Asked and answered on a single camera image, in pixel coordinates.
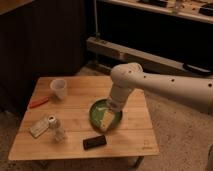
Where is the vertical metal pole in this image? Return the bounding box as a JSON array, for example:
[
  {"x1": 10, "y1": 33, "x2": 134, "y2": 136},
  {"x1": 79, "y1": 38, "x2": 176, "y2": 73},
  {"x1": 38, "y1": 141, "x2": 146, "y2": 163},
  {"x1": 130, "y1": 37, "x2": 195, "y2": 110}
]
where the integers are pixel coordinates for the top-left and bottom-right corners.
[{"x1": 93, "y1": 0, "x2": 100, "y2": 41}]

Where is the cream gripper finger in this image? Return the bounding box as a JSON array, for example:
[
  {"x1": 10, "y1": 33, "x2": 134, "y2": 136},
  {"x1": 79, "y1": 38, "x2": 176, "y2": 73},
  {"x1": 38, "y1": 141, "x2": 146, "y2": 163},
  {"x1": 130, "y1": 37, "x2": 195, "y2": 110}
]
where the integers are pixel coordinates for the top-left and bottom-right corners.
[{"x1": 100, "y1": 110, "x2": 115, "y2": 130}]

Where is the metal shelf beam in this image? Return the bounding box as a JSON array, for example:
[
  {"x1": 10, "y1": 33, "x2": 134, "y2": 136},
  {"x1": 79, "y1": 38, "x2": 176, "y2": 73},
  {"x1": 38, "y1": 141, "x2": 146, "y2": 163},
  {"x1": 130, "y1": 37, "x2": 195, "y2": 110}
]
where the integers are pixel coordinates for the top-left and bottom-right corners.
[{"x1": 86, "y1": 37, "x2": 204, "y2": 78}]

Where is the green round plate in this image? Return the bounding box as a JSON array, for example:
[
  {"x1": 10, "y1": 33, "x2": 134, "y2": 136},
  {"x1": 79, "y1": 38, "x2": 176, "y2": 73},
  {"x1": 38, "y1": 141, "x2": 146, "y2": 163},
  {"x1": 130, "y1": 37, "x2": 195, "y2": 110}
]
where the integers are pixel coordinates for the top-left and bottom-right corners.
[{"x1": 89, "y1": 99, "x2": 122, "y2": 132}]

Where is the white rectangular packet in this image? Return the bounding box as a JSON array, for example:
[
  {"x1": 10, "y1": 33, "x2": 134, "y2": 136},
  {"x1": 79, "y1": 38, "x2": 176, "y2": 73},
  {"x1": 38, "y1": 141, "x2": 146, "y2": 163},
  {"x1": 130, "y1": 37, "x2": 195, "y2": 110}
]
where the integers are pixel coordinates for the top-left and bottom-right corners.
[{"x1": 29, "y1": 117, "x2": 49, "y2": 138}]

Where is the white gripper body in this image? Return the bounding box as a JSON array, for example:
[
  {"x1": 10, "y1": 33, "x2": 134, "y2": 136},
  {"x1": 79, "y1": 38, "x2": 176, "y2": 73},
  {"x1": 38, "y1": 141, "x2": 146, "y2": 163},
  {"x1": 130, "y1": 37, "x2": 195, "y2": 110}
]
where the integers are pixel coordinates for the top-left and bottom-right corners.
[{"x1": 107, "y1": 87, "x2": 132, "y2": 112}]

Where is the black rectangular bar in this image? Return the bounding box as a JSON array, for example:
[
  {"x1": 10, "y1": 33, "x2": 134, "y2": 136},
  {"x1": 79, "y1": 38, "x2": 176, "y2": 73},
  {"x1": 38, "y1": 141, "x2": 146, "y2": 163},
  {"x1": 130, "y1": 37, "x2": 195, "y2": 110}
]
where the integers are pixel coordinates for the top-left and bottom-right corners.
[{"x1": 83, "y1": 135, "x2": 107, "y2": 150}]

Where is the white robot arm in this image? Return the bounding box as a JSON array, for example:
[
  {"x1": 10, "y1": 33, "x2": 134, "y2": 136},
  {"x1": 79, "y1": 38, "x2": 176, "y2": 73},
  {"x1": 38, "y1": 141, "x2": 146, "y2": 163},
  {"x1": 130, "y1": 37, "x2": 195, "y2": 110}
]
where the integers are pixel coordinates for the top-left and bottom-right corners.
[{"x1": 100, "y1": 63, "x2": 213, "y2": 131}]

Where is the clear plastic cup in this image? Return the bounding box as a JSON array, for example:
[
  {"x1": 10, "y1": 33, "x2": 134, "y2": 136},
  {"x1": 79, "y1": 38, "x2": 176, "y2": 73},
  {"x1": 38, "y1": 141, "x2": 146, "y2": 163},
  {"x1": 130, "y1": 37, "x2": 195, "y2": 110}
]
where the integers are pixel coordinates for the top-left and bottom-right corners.
[{"x1": 50, "y1": 78, "x2": 67, "y2": 100}]

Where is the wooden table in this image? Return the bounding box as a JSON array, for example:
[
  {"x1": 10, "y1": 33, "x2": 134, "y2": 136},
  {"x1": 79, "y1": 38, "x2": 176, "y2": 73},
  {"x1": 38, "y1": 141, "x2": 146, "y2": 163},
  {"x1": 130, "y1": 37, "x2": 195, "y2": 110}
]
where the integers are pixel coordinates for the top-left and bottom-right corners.
[{"x1": 8, "y1": 76, "x2": 159, "y2": 160}]

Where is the clear plastic bottle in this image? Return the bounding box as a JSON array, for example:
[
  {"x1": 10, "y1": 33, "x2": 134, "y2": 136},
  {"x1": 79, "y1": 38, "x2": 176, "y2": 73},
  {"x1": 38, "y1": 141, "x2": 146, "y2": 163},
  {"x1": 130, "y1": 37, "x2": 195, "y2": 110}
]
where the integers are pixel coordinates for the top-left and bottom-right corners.
[{"x1": 48, "y1": 115, "x2": 66, "y2": 143}]

